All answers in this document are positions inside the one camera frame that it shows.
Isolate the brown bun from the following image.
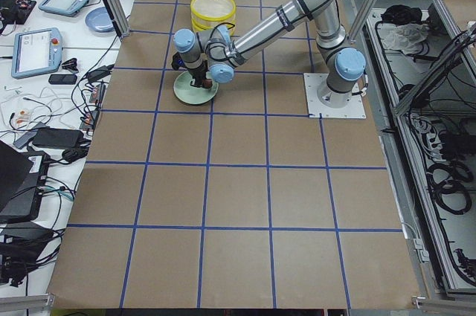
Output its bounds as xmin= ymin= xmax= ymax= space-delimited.
xmin=202 ymin=79 xmax=213 ymax=89

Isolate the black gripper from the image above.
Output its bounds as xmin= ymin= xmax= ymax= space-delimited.
xmin=184 ymin=59 xmax=208 ymax=88

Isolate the black laptop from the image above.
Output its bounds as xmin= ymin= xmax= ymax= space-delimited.
xmin=1 ymin=142 xmax=49 ymax=224

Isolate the teach pendant near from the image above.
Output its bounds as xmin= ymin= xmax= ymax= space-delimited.
xmin=11 ymin=28 xmax=62 ymax=79

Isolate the yellow steamer basket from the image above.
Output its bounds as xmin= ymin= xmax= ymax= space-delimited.
xmin=190 ymin=0 xmax=237 ymax=27
xmin=192 ymin=19 xmax=236 ymax=35

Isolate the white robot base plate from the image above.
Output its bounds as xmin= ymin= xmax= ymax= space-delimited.
xmin=303 ymin=73 xmax=366 ymax=119

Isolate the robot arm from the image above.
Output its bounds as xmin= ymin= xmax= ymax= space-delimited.
xmin=172 ymin=0 xmax=366 ymax=109

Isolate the blue plate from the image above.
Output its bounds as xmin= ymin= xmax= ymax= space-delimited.
xmin=85 ymin=7 xmax=114 ymax=33

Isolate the light green bowl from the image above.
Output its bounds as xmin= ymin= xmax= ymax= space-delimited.
xmin=173 ymin=71 xmax=219 ymax=105

